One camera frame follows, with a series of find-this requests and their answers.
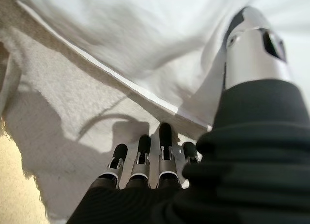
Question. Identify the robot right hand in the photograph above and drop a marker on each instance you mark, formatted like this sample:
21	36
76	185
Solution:
242	161

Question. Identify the white duvet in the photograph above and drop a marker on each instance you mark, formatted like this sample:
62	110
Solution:
145	35

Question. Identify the white fringed blanket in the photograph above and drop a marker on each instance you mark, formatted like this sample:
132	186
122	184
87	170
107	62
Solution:
60	100

